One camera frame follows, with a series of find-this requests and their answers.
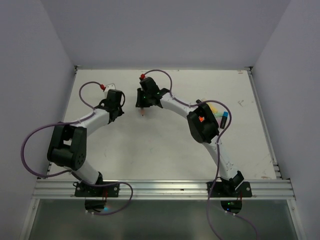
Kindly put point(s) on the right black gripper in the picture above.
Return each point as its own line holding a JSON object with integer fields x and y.
{"x": 140, "y": 102}

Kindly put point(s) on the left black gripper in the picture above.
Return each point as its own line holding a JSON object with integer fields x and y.
{"x": 120, "y": 111}

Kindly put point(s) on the pastel orange highlighter body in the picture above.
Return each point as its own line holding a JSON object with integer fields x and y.
{"x": 142, "y": 111}

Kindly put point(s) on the black neon orange highlighter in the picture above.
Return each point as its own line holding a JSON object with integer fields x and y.
{"x": 201, "y": 119}

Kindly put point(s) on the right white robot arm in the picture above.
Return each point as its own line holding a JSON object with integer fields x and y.
{"x": 202, "y": 124}

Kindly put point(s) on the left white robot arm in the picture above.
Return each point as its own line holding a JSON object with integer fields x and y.
{"x": 68, "y": 144}

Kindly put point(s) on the yellow highlighter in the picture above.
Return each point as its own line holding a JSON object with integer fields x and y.
{"x": 214, "y": 109}

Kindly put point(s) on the pastel green highlighter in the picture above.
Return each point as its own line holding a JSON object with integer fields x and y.
{"x": 218, "y": 114}

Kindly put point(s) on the black blue highlighter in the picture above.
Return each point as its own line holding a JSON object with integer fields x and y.
{"x": 223, "y": 121}

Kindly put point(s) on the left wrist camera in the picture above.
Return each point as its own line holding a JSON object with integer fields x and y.
{"x": 110, "y": 86}

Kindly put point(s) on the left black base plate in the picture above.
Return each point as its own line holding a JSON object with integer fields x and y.
{"x": 97, "y": 190}

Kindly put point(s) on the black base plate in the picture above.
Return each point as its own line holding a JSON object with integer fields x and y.
{"x": 234, "y": 198}
{"x": 97, "y": 190}

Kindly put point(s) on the aluminium rail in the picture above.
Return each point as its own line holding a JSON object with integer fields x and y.
{"x": 272, "y": 189}

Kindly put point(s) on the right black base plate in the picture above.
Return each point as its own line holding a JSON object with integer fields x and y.
{"x": 234, "y": 198}

